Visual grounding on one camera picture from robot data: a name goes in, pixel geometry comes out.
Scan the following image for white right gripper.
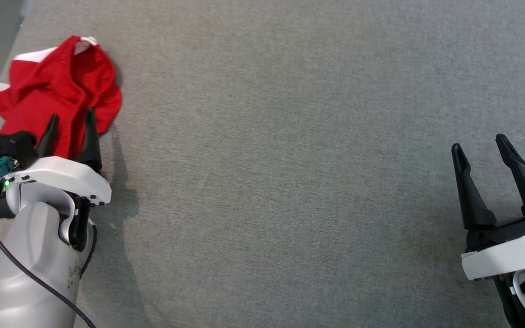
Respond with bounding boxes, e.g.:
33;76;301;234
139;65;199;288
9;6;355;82
452;134;525;281

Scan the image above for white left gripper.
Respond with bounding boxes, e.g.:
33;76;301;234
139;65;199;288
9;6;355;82
5;108;112;205

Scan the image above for red garment white stripes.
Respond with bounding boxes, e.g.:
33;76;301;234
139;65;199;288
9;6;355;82
0;36;123;179

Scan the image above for thin black left gripper cable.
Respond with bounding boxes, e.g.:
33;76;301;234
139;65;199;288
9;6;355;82
79;222;98;277

